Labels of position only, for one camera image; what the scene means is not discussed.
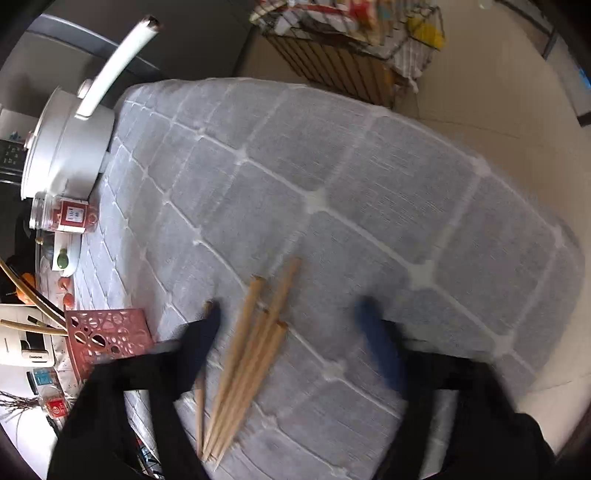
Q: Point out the red-labelled glass jar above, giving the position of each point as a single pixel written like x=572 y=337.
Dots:
x=62 y=214

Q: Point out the wire basket rack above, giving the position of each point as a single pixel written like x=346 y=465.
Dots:
x=375 y=51

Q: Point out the pink perforated utensil holder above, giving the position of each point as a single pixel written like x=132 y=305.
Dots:
x=97 y=336

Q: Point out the grey quilted table mat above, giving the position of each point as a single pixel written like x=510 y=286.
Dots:
x=209 y=183

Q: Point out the white electric cooking pot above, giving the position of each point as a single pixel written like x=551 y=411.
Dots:
x=66 y=149

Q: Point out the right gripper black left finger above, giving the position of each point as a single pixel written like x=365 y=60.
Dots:
x=194 y=345

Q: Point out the wooden chopstick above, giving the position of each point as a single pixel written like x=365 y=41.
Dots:
x=233 y=355
x=233 y=390
x=249 y=388
x=279 y=300

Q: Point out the beige air fryer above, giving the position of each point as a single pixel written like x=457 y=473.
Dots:
x=23 y=348

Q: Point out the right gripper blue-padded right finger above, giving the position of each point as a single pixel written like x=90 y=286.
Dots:
x=383 y=342

